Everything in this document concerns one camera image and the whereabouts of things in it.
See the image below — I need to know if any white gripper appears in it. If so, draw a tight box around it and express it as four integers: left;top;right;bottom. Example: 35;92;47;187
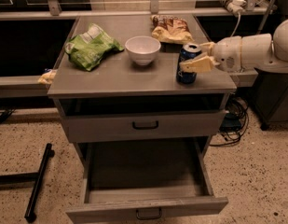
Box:
179;36;242;73

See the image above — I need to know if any blue pepsi can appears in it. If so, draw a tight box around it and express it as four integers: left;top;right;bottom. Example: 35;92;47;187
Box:
176;43;201;84

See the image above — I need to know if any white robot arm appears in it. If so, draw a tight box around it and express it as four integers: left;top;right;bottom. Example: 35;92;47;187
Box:
179;20;288;73

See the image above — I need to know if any grey drawer cabinet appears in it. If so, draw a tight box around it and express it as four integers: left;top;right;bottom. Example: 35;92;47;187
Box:
47;14;238;161

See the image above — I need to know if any grey top drawer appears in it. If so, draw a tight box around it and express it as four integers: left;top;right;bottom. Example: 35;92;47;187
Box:
62;110;226;143

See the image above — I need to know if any grey open middle drawer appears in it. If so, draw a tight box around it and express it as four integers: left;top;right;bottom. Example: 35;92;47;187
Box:
66;138;228;224

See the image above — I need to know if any brown yellow chip bag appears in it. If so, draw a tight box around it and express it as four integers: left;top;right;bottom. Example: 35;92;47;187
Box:
151;15;194;45

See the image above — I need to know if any white power strip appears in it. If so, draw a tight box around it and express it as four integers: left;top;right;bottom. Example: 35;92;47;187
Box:
219;0;246;16

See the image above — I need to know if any white bowl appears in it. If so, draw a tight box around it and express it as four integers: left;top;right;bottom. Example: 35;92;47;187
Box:
125;35;161;66

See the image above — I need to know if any dark grey side cabinet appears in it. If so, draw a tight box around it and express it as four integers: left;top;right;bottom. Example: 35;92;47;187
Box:
248;68;288;131

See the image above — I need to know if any green chip bag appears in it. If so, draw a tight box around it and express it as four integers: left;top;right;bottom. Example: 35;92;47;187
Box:
64;23;124;71

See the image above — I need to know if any yellow snack bag on ledge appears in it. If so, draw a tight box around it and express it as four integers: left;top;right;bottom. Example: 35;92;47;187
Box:
38;69;57;85

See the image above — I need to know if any black metal floor stand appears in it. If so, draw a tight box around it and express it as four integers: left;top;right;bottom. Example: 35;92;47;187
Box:
0;143;55;223

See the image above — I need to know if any white power cable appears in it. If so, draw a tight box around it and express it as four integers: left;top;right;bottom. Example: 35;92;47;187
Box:
230;12;242;37

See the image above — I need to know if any black cable bundle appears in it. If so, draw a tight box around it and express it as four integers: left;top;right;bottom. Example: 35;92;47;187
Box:
209;94;250;147

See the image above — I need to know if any grey metal railing frame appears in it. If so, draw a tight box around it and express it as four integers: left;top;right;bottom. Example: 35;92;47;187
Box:
0;0;284;99

